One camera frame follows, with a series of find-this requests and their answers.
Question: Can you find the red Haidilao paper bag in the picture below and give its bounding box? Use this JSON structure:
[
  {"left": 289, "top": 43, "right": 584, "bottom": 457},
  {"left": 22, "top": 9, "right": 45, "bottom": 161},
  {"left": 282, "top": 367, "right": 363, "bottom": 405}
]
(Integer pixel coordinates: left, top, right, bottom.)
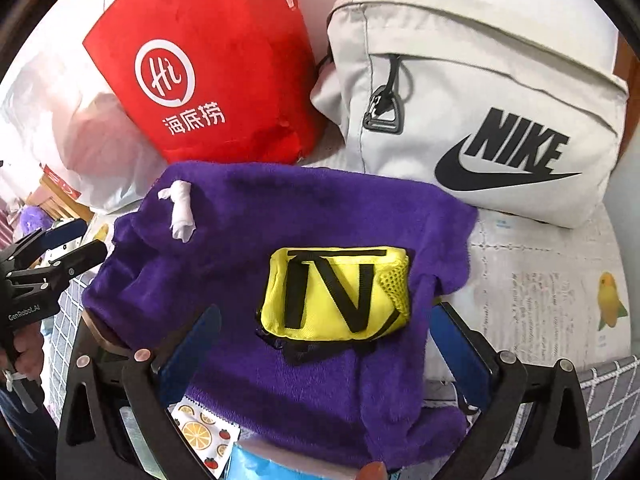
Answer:
[{"left": 84, "top": 0, "right": 324, "bottom": 164}]

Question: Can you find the blue tissue pack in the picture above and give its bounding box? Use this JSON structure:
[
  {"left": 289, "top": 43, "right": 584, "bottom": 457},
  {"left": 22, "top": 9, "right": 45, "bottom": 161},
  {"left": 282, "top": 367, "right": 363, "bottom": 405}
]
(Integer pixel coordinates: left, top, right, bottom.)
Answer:
[{"left": 224, "top": 439, "right": 358, "bottom": 480}]

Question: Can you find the beige Nike waist bag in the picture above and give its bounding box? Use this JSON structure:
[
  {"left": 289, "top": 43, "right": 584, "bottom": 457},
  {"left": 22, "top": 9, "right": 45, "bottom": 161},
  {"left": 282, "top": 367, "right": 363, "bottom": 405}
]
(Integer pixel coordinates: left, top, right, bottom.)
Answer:
[{"left": 311, "top": 0, "right": 628, "bottom": 228}]

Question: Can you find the purple fleece blanket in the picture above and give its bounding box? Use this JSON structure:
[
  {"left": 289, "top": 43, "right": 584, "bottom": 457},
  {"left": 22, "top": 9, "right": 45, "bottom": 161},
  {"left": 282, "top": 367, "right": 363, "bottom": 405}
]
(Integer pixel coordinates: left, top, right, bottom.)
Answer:
[{"left": 82, "top": 162, "right": 477, "bottom": 469}]

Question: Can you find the person's left hand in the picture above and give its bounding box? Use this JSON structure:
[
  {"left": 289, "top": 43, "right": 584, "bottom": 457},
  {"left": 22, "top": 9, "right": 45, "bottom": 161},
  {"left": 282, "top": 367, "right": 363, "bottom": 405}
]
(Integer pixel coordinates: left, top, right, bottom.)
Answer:
[{"left": 13, "top": 322, "right": 44, "bottom": 382}]

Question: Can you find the white Miniso plastic bag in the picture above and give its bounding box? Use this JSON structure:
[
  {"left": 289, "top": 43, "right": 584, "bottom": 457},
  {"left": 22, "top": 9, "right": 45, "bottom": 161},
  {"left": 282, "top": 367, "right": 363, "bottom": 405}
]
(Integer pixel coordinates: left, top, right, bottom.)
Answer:
[{"left": 1, "top": 56, "right": 167, "bottom": 212}]

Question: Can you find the newspaper print pillow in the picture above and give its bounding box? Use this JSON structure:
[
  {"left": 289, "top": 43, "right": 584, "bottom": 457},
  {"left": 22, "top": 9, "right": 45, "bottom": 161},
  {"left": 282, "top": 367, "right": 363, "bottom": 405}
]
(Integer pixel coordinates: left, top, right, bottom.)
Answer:
[{"left": 445, "top": 206, "right": 631, "bottom": 370}]

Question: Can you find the yellow black pouch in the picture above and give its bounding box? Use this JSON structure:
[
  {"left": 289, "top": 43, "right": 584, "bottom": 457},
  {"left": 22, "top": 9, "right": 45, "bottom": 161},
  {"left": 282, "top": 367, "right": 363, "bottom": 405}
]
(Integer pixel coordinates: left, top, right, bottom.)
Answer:
[{"left": 256, "top": 246, "right": 411, "bottom": 365}]

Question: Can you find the fruit print wet wipe packet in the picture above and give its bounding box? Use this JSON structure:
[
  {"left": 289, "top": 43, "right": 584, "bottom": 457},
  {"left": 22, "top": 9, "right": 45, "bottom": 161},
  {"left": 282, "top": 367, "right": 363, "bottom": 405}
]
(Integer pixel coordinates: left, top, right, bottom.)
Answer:
[{"left": 170, "top": 398, "right": 241, "bottom": 479}]

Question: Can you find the white knotted cloth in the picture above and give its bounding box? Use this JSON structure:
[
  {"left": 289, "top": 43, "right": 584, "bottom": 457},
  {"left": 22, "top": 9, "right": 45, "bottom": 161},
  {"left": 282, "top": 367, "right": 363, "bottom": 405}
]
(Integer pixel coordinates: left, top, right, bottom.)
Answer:
[{"left": 157, "top": 180, "right": 196, "bottom": 244}]

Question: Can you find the purple plush toy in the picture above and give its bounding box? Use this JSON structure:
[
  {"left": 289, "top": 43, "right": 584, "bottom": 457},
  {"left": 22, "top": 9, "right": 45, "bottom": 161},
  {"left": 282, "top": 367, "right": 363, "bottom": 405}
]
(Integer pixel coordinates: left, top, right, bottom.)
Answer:
[{"left": 13, "top": 206, "right": 54, "bottom": 242}]

